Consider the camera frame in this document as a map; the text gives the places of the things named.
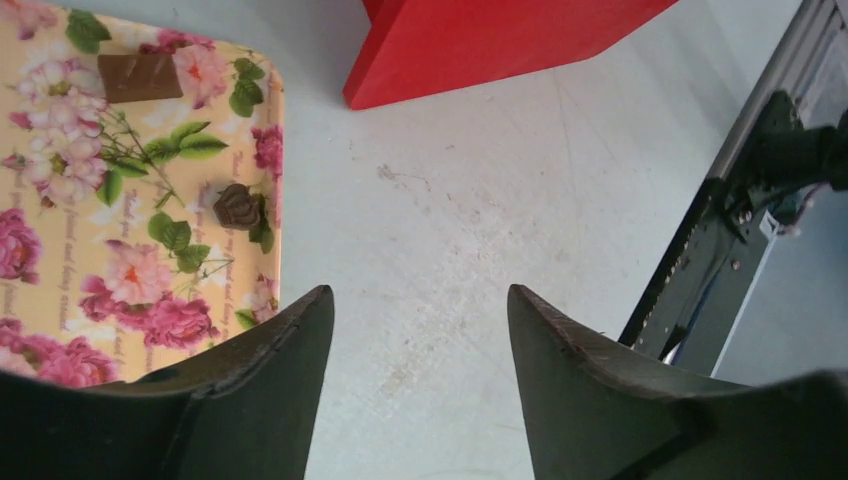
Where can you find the floral pattern tray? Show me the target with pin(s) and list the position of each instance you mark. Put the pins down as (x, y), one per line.
(113, 263)

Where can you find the red box lid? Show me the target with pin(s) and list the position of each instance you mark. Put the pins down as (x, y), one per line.
(419, 48)

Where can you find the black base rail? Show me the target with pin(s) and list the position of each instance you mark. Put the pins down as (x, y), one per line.
(763, 181)

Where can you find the dark round chocolate piece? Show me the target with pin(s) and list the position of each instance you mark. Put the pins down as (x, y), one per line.
(236, 208)

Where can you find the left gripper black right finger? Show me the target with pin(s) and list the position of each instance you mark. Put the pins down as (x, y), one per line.
(595, 409)

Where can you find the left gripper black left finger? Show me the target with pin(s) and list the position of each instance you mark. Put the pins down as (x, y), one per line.
(244, 409)

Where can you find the milk chocolate rectangular piece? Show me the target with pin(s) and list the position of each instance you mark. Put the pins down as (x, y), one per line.
(138, 77)

